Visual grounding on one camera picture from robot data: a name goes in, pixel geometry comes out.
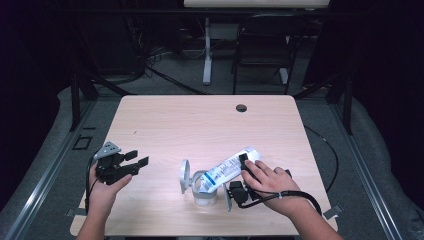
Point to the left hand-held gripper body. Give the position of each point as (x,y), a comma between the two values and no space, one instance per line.
(110,168)

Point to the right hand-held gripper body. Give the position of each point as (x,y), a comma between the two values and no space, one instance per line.
(238,195)

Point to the blue and white pouch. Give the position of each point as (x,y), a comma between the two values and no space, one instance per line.
(223,170)

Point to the clear jar with white lid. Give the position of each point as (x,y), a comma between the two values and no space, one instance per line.
(200,191)

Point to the person's left hand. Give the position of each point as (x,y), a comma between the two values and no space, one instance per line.
(100,196)

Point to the person's right hand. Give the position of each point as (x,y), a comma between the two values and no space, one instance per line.
(270,186)

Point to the grey tape strip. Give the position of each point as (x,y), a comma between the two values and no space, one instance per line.
(333,211)
(78,212)

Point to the black metal stand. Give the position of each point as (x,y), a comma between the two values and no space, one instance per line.
(75,100)
(347,106)

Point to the black folding chair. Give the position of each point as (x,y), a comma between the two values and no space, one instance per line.
(266,43)

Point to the white desk with metal legs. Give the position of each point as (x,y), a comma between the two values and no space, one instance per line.
(256,3)

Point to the black floor socket frame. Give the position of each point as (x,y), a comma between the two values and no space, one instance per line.
(74,145)

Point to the aluminium floor rail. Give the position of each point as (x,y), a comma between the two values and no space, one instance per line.
(43,186)
(366,180)

